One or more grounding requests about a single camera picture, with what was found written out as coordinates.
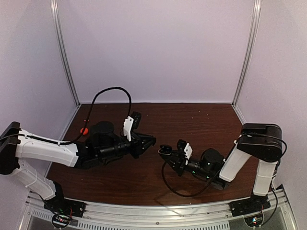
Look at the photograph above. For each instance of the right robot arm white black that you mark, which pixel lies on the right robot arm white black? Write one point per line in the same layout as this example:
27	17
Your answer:
260	141

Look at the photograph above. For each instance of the right aluminium frame post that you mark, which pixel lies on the right aluminium frame post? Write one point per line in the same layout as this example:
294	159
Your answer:
255	20

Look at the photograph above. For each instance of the left aluminium frame post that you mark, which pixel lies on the left aluminium frame post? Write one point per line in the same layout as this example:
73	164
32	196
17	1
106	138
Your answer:
62	51

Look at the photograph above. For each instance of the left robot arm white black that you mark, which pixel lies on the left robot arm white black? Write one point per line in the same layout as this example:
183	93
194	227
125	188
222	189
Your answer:
101	147

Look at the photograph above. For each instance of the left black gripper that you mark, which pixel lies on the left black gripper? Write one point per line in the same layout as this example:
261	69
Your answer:
137	143

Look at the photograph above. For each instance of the black earbud charging case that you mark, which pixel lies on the black earbud charging case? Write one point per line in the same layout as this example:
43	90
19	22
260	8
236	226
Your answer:
165	150

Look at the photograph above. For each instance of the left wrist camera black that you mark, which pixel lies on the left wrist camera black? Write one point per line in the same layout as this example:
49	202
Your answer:
130	123

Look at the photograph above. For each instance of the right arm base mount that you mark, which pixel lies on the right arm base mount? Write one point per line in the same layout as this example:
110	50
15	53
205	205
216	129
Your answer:
249	207

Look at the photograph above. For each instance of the aluminium frame post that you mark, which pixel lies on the aluminium frame post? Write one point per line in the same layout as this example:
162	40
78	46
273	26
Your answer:
255	20
62	51

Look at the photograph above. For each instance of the orange round case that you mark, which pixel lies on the orange round case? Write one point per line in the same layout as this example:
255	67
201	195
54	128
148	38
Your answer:
84	131

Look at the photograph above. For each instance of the front aluminium rail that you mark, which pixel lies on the front aluminium rail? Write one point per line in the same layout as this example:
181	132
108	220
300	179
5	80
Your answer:
211	216

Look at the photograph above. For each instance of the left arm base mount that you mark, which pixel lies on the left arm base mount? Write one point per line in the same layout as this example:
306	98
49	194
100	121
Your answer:
68	207

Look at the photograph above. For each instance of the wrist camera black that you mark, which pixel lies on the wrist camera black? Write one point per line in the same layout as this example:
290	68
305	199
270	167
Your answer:
185	147
130	123

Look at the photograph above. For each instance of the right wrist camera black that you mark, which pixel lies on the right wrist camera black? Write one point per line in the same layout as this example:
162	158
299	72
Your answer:
185	147

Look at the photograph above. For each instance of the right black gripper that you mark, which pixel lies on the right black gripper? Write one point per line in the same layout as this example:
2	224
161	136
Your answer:
179	165

